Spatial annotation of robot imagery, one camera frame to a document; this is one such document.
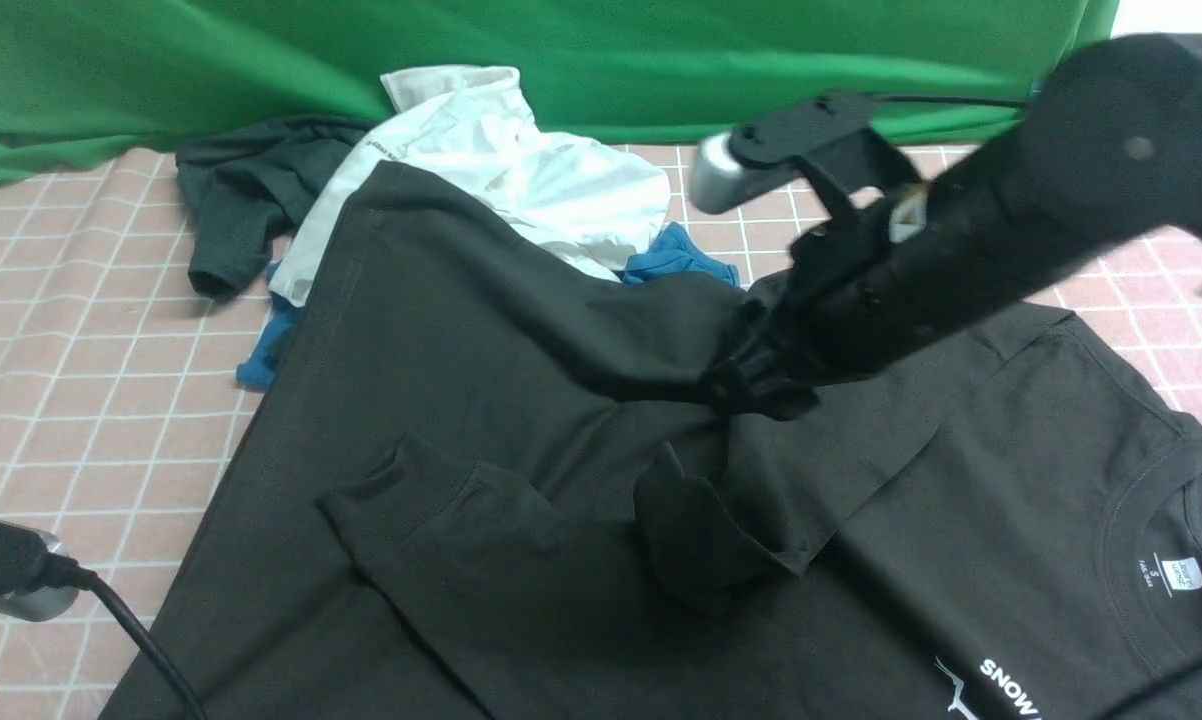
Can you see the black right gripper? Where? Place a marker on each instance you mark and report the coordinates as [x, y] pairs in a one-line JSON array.
[[843, 311]]

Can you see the dark gray long-sleeve shirt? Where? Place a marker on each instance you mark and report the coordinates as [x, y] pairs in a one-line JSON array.
[[482, 486]]

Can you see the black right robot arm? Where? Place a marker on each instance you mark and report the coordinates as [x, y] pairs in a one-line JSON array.
[[1109, 148]]

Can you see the blue shirt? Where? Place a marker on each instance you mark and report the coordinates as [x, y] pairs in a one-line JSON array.
[[672, 252]]

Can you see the white shirt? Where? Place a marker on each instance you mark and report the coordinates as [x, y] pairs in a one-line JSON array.
[[590, 205]]

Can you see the dark teal shirt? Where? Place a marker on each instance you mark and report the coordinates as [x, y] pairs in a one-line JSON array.
[[244, 188]]

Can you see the pink checkered tablecloth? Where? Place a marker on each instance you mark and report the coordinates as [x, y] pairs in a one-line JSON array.
[[119, 408]]

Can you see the green backdrop cloth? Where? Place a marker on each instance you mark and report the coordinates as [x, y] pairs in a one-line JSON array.
[[83, 81]]

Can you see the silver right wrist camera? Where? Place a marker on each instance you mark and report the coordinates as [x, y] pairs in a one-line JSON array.
[[827, 140]]

